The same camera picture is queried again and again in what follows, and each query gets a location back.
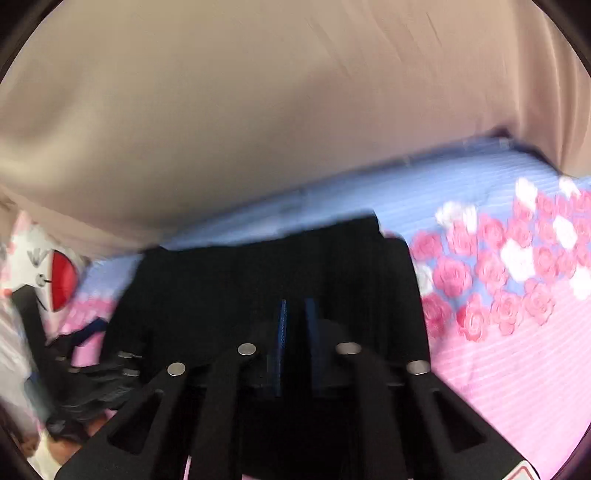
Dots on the white cloth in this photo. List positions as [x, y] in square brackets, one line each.
[18, 369]

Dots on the black pants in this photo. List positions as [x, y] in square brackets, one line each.
[258, 267]

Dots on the beige curtain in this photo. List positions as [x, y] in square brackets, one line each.
[258, 106]

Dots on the pink floral bed sheet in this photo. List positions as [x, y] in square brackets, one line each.
[498, 332]

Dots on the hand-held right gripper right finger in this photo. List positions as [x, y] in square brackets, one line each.
[310, 341]

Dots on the cartoon face pillow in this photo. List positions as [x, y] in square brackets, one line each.
[55, 272]

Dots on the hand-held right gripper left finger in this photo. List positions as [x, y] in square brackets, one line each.
[279, 341]

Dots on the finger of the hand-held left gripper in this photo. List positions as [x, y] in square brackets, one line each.
[113, 367]

